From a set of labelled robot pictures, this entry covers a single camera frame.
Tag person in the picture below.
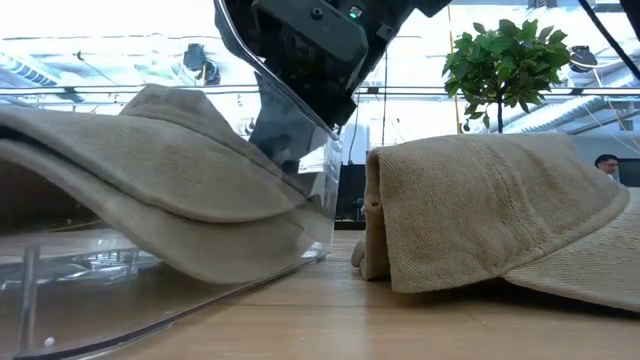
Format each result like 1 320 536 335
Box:
593 153 621 182

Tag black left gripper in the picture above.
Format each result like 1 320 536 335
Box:
221 0 451 174

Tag clear plastic bin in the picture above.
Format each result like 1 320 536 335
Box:
0 0 346 360

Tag green leafy potted plant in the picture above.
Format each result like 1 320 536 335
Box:
441 17 572 135

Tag black ceiling spotlight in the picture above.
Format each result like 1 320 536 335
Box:
568 44 600 75
182 42 222 87

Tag beige baseball cap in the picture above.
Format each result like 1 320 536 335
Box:
0 138 335 287
349 132 640 315
0 83 324 225

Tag yellow cord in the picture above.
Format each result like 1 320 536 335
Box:
446 3 462 135

